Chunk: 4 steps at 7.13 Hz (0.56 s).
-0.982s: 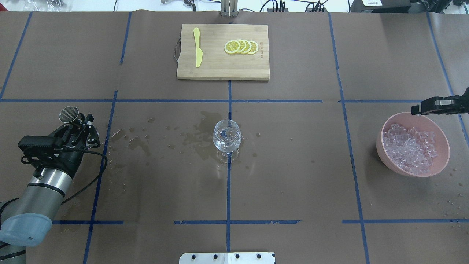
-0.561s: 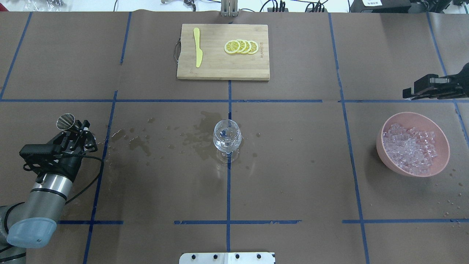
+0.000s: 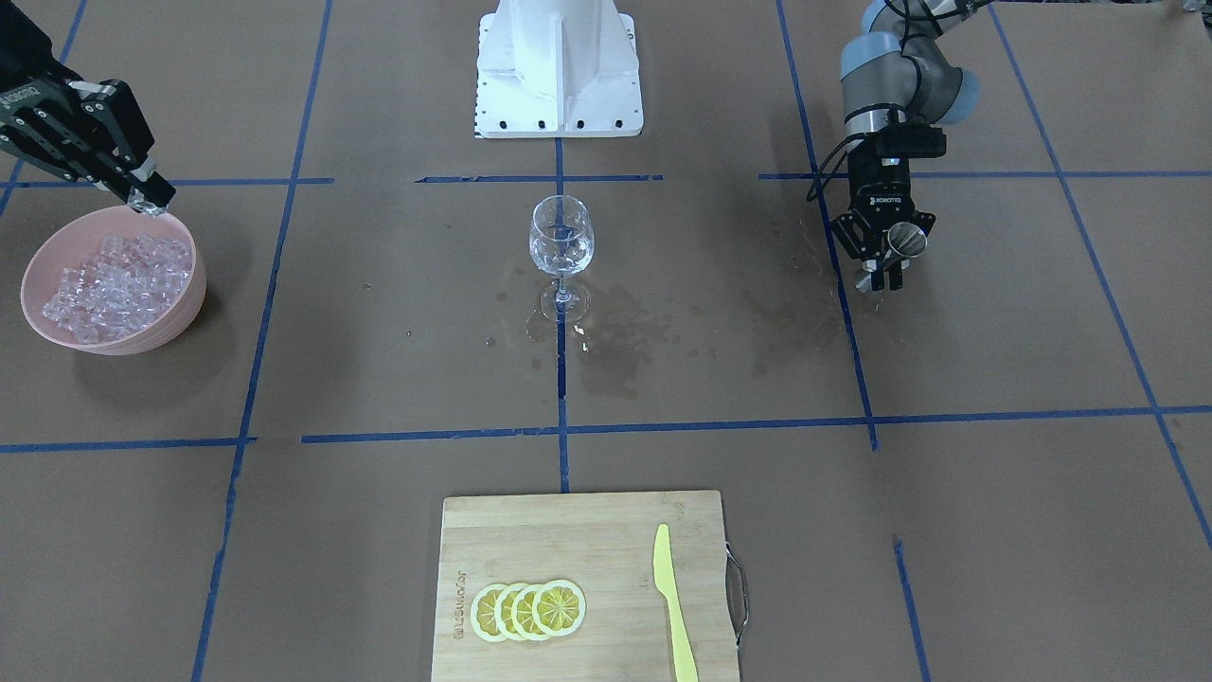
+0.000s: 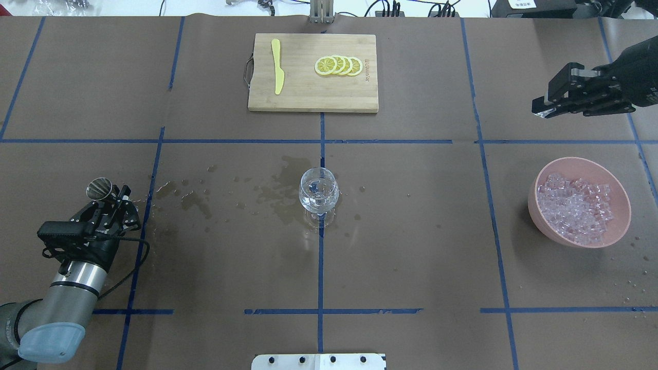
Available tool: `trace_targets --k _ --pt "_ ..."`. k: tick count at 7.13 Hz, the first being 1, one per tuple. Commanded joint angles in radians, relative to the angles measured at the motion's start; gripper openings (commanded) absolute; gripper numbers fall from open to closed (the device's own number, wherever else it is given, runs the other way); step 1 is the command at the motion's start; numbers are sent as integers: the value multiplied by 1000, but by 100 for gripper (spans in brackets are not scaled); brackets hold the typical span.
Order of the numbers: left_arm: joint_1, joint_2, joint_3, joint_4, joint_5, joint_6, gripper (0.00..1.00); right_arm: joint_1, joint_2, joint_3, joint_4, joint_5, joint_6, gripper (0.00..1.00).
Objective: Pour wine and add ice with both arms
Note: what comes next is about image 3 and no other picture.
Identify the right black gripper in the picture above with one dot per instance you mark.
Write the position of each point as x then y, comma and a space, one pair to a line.
26, 106

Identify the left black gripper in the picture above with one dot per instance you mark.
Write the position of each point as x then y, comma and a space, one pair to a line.
885, 188

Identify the steel double jigger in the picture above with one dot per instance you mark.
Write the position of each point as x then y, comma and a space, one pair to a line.
904, 241

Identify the single clear ice cube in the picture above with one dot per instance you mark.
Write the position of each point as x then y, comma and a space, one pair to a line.
140, 203

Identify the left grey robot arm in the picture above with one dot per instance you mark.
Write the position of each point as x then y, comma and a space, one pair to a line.
899, 91

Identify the pile of ice cubes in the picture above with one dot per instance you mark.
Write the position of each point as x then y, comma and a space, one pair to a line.
121, 289

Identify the clear wine glass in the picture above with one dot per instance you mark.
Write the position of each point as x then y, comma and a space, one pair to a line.
562, 245

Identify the pink bowl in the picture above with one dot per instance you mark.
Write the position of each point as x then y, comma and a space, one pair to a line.
79, 239

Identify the bamboo cutting board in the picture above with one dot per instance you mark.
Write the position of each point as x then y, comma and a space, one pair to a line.
604, 543

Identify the yellow plastic knife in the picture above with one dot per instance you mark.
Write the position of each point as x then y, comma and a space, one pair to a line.
683, 663

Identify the lemon slice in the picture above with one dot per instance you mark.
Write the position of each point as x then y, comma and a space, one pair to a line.
504, 611
559, 608
523, 612
484, 620

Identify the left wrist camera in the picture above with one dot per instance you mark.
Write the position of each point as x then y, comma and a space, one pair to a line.
910, 140

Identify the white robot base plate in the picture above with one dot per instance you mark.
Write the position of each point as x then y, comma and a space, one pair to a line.
548, 69

